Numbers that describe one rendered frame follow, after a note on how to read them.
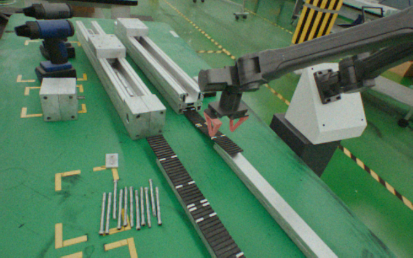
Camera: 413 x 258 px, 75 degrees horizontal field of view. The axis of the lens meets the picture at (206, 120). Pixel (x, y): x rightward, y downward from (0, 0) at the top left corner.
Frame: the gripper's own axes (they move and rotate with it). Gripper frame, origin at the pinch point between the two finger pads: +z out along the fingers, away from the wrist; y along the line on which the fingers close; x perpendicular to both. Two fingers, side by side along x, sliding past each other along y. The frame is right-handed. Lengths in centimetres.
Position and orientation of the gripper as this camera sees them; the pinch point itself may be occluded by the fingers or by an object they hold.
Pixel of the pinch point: (222, 131)
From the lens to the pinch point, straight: 81.8
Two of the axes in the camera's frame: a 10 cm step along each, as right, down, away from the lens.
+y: -8.2, 1.8, -5.4
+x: 5.4, 5.4, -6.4
